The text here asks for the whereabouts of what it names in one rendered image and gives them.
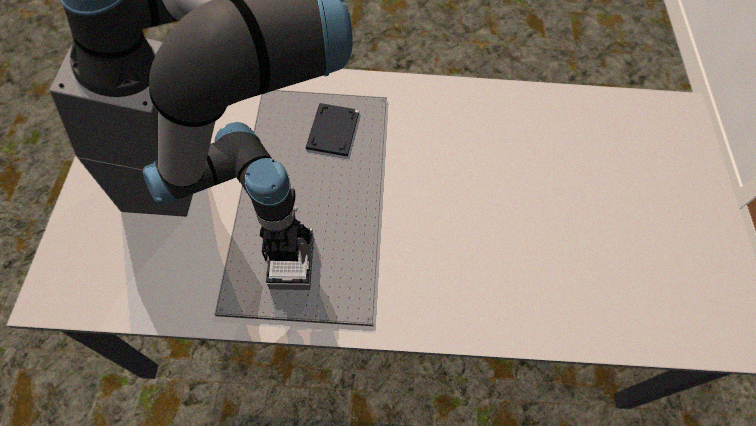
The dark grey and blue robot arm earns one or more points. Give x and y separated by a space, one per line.
220 53

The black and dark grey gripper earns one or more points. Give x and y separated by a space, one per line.
293 246

